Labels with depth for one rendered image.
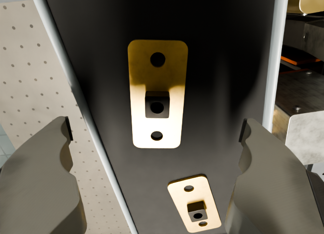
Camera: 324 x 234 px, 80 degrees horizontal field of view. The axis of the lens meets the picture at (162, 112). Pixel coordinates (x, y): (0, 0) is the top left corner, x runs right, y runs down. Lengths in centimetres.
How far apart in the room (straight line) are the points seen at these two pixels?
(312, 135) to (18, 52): 71
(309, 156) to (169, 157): 19
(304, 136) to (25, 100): 75
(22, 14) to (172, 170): 60
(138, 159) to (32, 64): 59
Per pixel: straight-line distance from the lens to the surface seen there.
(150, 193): 21
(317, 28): 33
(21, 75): 75
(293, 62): 54
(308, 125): 27
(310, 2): 25
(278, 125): 28
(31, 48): 70
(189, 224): 25
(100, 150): 17
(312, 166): 51
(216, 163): 19
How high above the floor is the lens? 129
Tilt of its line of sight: 61 degrees down
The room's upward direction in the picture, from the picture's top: 178 degrees clockwise
